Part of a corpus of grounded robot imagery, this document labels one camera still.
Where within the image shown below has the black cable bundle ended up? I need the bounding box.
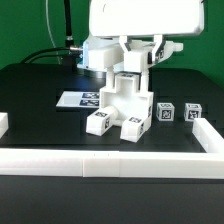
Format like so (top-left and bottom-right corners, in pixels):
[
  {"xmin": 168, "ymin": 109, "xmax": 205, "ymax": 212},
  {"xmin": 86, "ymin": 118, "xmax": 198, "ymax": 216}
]
[{"xmin": 20, "ymin": 0, "xmax": 84, "ymax": 65}]

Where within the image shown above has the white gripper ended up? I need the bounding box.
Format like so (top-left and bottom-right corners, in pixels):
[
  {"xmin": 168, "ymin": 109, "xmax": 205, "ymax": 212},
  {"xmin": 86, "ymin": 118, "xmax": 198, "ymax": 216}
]
[{"xmin": 89, "ymin": 0, "xmax": 204, "ymax": 64}]

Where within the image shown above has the white marker sheet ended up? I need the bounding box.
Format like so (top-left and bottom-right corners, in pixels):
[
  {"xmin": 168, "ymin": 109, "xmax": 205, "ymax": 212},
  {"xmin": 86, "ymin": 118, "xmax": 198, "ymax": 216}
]
[{"xmin": 56, "ymin": 91, "xmax": 99, "ymax": 108}]

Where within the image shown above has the thin white cable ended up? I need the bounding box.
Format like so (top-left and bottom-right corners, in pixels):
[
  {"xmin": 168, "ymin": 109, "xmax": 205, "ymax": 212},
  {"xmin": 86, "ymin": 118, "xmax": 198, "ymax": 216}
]
[{"xmin": 45, "ymin": 0, "xmax": 63, "ymax": 64}]

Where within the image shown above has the white part at left edge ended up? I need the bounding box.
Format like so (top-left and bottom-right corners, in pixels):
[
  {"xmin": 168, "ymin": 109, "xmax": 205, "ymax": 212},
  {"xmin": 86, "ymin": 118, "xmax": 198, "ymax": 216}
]
[{"xmin": 0, "ymin": 112, "xmax": 8, "ymax": 138}]

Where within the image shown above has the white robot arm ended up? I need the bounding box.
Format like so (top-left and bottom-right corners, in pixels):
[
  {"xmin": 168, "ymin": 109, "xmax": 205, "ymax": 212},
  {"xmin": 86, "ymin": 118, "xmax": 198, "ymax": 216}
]
[{"xmin": 82, "ymin": 0, "xmax": 204, "ymax": 73}]

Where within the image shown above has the white chair seat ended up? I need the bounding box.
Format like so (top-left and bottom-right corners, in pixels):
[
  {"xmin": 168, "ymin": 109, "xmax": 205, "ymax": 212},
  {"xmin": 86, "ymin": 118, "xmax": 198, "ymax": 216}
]
[{"xmin": 100, "ymin": 71, "xmax": 154, "ymax": 130}]

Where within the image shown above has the white chair back frame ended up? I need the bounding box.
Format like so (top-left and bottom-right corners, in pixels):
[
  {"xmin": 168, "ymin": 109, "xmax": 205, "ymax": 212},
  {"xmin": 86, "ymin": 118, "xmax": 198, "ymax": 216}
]
[{"xmin": 88, "ymin": 40, "xmax": 183, "ymax": 73}]

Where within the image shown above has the white U-shaped fence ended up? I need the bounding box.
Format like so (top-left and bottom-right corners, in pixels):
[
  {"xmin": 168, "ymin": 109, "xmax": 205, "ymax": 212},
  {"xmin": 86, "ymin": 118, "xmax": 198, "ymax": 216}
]
[{"xmin": 0, "ymin": 118, "xmax": 224, "ymax": 179}]

